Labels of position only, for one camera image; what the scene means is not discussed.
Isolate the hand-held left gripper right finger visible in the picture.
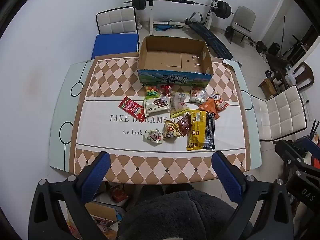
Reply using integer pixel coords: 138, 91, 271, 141
211, 151, 294, 240

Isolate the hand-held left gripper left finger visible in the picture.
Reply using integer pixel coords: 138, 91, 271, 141
28, 151, 112, 240

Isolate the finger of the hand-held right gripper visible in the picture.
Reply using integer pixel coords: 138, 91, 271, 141
275, 138, 312, 167

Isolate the black snack packet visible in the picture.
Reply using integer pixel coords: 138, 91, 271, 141
205, 112, 216, 149

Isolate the large yellow snack packet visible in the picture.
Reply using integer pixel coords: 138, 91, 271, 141
186, 110, 208, 151

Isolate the orange snack packet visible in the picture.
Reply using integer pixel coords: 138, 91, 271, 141
199, 99, 220, 119

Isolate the yellow mushroom print packet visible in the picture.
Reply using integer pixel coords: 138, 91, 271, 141
163, 120, 182, 139

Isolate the pale yellow snack packet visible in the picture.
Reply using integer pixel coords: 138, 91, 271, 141
170, 91, 191, 118

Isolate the white chocolate biscuit packet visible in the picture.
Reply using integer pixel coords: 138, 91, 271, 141
144, 96, 171, 114

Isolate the cardboard box of packets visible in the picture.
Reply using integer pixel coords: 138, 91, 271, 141
66, 200, 125, 240

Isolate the white padded chair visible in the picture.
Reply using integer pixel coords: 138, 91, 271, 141
96, 6, 139, 35
251, 85, 308, 141

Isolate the checkered printed tablecloth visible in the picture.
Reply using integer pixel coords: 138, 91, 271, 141
69, 54, 251, 183

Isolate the person's dark fleece clothing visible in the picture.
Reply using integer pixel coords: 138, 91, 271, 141
117, 184, 253, 240

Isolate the wooden stool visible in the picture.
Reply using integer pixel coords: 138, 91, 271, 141
257, 78, 278, 100

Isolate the brown snack packet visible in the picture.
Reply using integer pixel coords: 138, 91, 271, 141
175, 114, 192, 137

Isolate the small white candy packet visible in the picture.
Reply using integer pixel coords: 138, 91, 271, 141
144, 128, 164, 146

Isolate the red white panda packet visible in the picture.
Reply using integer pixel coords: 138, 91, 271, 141
210, 92, 229, 110

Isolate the brown wooden chair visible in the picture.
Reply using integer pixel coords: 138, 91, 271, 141
291, 61, 314, 92

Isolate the white snack packet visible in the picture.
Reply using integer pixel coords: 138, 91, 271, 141
189, 86, 207, 104

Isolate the green candy packet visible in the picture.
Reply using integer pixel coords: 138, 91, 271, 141
145, 85, 160, 98

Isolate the black speaker box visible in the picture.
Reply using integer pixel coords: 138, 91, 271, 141
269, 42, 281, 55

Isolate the small red snack packet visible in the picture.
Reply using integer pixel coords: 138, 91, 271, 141
160, 84, 173, 97

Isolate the dark dumbbell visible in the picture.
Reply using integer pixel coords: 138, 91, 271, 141
255, 40, 268, 53

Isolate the blue black sit-up bench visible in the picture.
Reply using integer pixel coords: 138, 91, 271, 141
185, 12, 233, 60

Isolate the blue cushion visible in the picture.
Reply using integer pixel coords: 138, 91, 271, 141
91, 33, 139, 59

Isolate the grey chair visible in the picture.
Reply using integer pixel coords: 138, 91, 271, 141
225, 6, 257, 43

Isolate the black barbell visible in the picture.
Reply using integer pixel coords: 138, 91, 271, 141
131, 0, 235, 19

